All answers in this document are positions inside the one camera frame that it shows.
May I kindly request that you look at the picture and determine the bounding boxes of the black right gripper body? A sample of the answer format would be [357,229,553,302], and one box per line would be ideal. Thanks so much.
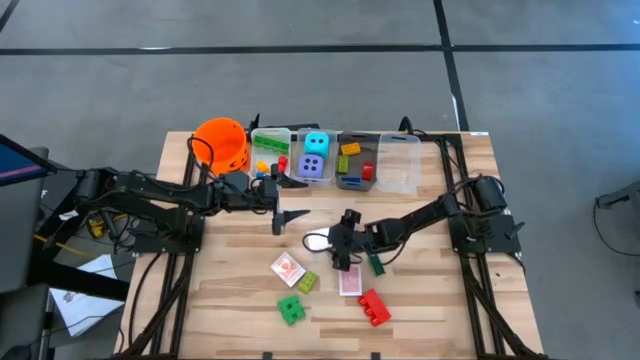
[332,224,374,259]

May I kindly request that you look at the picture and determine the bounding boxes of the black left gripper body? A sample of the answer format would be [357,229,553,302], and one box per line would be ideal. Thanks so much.
[214,162,284,236]

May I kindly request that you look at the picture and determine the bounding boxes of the pink card deck box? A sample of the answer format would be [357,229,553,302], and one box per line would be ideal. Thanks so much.
[338,264,363,298]

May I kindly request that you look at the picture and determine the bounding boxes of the purple foam die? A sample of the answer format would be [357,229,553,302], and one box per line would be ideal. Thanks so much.
[297,153,325,179]

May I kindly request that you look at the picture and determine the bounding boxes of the lime rounded toy brick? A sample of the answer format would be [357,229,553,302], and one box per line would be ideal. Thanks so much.
[297,270,319,295]

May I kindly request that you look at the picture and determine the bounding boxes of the teal foam die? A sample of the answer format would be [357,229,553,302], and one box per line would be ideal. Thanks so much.
[304,130,331,159]

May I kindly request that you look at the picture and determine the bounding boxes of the orange print card deck box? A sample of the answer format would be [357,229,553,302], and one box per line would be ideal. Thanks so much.
[270,250,307,289]

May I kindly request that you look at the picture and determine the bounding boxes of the large red toy brick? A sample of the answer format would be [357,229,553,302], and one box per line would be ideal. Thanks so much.
[357,287,393,328]

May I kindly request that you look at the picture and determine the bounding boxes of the large green toy brick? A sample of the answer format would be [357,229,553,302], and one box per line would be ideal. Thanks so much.
[282,305,307,327]
[276,293,301,314]

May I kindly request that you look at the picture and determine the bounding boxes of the clear plastic bin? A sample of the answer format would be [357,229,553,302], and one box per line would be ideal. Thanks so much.
[292,127,338,188]
[375,133,422,195]

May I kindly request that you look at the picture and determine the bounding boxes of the white plastic bin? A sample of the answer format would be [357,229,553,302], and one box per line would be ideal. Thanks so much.
[248,127,293,187]

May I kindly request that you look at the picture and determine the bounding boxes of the orange pumpkin face bucket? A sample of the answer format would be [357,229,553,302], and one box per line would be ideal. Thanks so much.
[187,117,250,177]

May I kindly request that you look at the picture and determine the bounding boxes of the grey plastic bin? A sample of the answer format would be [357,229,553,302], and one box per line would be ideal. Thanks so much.
[335,130,380,193]

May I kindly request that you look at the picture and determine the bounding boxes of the black floor stand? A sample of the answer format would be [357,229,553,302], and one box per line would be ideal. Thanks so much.
[27,172,132,302]

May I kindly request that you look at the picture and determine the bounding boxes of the white paper sheets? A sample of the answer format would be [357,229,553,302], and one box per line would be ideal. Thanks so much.
[48,253,126,337]

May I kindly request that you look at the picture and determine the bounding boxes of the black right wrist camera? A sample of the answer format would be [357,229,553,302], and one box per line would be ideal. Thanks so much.
[341,208,363,230]

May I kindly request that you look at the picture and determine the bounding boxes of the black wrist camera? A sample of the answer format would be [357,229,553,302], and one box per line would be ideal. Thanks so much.
[341,208,363,230]
[257,175,280,211]

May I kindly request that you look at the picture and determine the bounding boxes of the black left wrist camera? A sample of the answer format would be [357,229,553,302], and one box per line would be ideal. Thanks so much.
[257,175,280,211]

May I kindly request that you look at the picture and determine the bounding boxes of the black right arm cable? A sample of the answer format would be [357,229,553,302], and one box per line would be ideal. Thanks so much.
[301,229,407,267]

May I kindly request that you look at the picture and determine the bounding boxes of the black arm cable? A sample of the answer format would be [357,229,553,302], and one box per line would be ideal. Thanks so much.
[199,172,274,217]
[301,229,407,267]

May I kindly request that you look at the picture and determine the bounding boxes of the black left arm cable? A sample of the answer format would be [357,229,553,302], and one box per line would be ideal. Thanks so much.
[199,172,274,217]

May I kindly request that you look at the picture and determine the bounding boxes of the black table frame rails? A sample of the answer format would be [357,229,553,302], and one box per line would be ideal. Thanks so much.
[399,130,551,360]
[112,132,211,360]

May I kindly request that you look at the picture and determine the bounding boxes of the yellow cable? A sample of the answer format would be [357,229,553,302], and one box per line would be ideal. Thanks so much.
[34,234,91,255]

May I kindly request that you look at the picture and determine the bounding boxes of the blue screen black frame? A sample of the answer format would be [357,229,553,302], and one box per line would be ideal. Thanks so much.
[0,132,57,189]

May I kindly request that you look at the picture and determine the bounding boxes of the black floor cable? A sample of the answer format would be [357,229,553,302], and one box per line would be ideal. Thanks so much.
[592,199,640,259]

